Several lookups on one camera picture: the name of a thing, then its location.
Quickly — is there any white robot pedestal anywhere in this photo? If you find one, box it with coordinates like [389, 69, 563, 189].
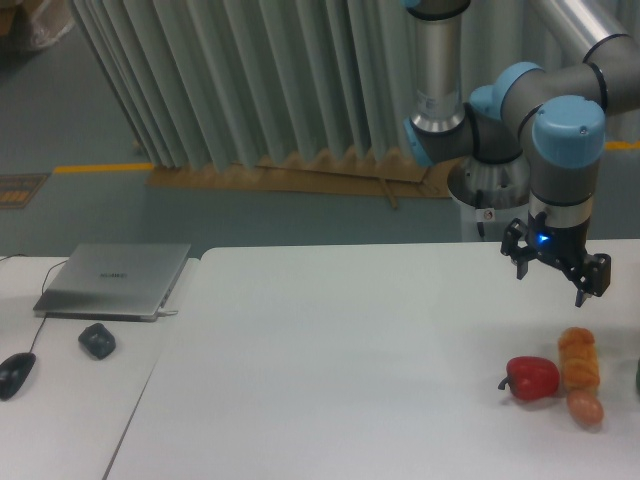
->
[447, 156, 530, 242]

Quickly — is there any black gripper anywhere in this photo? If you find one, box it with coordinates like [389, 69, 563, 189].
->
[501, 213, 612, 307]

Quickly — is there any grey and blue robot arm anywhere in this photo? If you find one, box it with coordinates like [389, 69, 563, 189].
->
[404, 1, 639, 303]

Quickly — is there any orange bread roll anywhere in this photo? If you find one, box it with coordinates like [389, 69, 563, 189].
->
[557, 327, 600, 394]

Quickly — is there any black mouse cable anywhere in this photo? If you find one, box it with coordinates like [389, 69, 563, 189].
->
[0, 253, 71, 354]

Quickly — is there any silver closed laptop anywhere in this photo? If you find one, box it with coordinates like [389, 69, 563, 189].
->
[33, 243, 191, 321]

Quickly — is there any pale green curtain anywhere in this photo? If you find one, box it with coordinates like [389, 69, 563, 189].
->
[64, 0, 640, 170]

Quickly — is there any red bell pepper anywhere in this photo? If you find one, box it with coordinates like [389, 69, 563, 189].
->
[498, 356, 560, 401]

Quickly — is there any brown egg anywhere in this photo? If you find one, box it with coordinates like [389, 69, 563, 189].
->
[566, 390, 604, 426]

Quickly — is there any dark green object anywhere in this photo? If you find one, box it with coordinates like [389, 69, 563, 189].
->
[635, 360, 640, 395]

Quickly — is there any black earbuds case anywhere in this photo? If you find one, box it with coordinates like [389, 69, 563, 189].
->
[78, 323, 117, 360]

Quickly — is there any black computer mouse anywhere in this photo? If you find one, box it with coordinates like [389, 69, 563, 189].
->
[0, 352, 36, 401]

